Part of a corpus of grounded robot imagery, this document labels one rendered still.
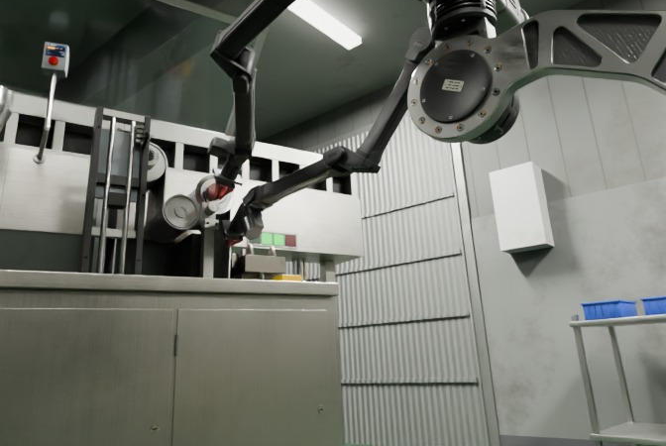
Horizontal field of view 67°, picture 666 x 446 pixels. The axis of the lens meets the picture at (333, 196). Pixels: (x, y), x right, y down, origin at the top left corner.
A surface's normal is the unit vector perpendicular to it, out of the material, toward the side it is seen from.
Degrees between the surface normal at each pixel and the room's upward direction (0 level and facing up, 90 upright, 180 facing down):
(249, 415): 90
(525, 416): 90
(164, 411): 90
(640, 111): 90
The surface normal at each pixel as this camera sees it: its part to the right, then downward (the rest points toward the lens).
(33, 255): 0.55, -0.28
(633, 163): -0.64, -0.20
